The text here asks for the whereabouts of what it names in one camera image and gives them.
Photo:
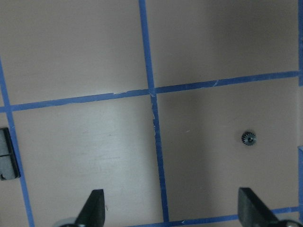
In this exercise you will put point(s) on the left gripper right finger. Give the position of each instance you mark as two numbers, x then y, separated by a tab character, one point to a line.
252	212

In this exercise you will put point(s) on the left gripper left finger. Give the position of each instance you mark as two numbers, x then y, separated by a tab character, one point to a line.
93	211

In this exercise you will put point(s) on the small black bearing gear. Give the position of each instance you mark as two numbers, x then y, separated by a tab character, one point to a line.
248	138

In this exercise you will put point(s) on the black brake pad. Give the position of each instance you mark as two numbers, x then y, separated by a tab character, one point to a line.
9	169

